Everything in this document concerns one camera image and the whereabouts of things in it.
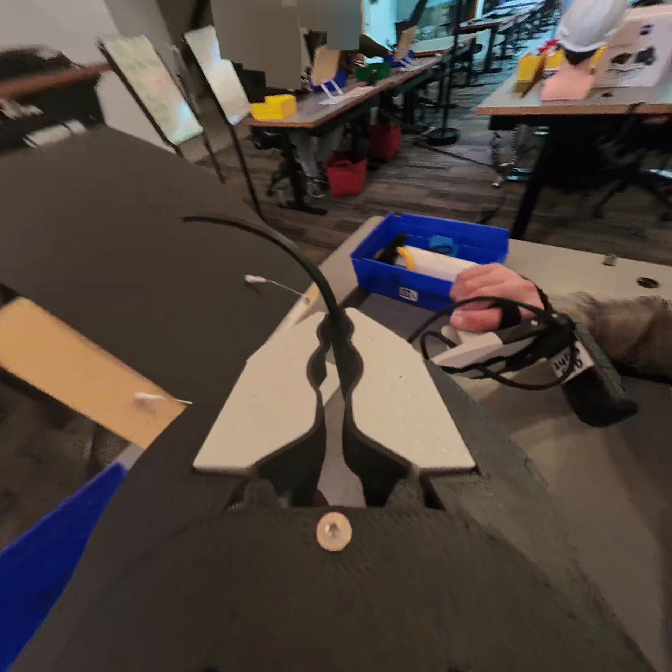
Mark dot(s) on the black wood-rimmed board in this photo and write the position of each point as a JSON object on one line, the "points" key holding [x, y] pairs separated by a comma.
{"points": [[126, 263]]}

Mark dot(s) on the person's right forearm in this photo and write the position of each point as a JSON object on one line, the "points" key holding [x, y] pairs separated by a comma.
{"points": [[620, 331]]}

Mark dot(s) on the whiteboard with green writing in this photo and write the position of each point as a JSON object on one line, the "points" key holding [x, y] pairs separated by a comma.
{"points": [[152, 89], [221, 74]]}

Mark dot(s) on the blue plastic bin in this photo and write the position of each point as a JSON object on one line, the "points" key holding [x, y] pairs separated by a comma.
{"points": [[389, 278], [42, 567]]}

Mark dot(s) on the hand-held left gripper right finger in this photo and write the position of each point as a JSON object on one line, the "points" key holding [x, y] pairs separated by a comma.
{"points": [[410, 415]]}

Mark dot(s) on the white tube with yellow band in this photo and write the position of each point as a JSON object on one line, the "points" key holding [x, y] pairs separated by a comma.
{"points": [[436, 263]]}

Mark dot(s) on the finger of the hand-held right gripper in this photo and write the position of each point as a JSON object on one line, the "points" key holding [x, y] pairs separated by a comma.
{"points": [[483, 349]]}

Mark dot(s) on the person's right hand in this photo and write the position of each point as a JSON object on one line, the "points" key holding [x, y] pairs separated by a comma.
{"points": [[494, 284]]}

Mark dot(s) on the yellow bin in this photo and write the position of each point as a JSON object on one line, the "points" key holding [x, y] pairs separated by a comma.
{"points": [[273, 107]]}

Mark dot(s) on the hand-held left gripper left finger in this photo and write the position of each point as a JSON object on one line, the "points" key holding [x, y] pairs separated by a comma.
{"points": [[263, 415]]}

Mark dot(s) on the black desk grommet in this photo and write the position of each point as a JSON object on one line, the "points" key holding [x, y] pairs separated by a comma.
{"points": [[648, 282]]}

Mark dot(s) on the white hard hat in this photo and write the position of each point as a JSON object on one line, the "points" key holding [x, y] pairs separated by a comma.
{"points": [[590, 23]]}

